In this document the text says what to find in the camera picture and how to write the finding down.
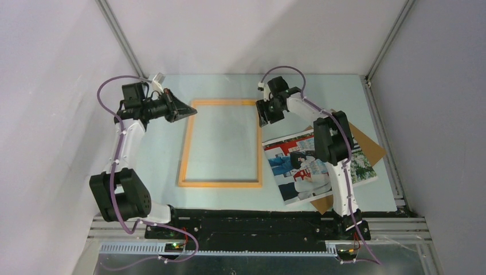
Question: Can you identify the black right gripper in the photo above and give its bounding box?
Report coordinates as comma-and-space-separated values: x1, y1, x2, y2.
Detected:
255, 97, 284, 127

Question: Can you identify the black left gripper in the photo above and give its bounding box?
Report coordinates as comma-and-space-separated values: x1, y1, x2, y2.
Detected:
142, 88, 197, 123

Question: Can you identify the colourful printed photo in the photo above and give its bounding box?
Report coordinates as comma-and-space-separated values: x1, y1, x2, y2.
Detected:
262, 127, 378, 206

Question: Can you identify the orange wooden picture frame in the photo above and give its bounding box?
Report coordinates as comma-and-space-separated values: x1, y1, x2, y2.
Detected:
178, 99, 263, 188

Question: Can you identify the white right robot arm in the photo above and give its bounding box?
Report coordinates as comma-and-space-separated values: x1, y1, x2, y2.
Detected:
256, 76, 361, 239

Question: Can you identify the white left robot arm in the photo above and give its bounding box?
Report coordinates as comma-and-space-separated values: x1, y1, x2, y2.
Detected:
89, 80, 197, 239

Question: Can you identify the brown cardboard backing board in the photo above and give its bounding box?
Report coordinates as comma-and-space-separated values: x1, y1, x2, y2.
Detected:
311, 122, 386, 214

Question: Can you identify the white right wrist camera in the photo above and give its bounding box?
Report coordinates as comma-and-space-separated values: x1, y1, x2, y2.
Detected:
257, 81, 272, 102

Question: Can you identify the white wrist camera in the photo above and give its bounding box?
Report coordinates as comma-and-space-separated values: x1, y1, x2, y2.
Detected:
150, 73, 166, 93
257, 81, 272, 102

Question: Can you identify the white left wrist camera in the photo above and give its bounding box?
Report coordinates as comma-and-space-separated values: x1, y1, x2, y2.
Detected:
150, 73, 166, 93

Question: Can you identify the grey slotted cable duct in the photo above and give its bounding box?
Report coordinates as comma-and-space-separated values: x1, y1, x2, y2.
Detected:
99, 242, 338, 257

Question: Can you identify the aluminium front rail frame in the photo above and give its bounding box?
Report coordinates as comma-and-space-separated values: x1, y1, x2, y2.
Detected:
73, 209, 444, 274

